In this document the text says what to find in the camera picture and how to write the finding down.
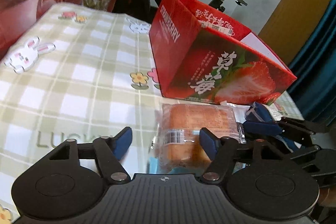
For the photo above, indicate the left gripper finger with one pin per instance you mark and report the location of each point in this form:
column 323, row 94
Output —
column 258, row 112
column 262, row 128

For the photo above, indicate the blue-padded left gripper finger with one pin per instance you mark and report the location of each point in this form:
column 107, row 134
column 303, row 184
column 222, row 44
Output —
column 109, row 151
column 221, row 152

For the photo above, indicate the clear-wrapped bread package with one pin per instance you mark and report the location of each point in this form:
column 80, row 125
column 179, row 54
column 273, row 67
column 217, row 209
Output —
column 176, row 147

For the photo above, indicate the red strawberry cardboard box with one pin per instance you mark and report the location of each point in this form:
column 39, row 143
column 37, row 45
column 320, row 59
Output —
column 204, row 55

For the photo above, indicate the green plaid bunny tablecloth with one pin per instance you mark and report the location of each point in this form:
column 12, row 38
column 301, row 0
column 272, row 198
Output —
column 78, row 74

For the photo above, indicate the orange wooden door panel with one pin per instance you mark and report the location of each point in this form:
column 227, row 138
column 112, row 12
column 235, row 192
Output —
column 291, row 24

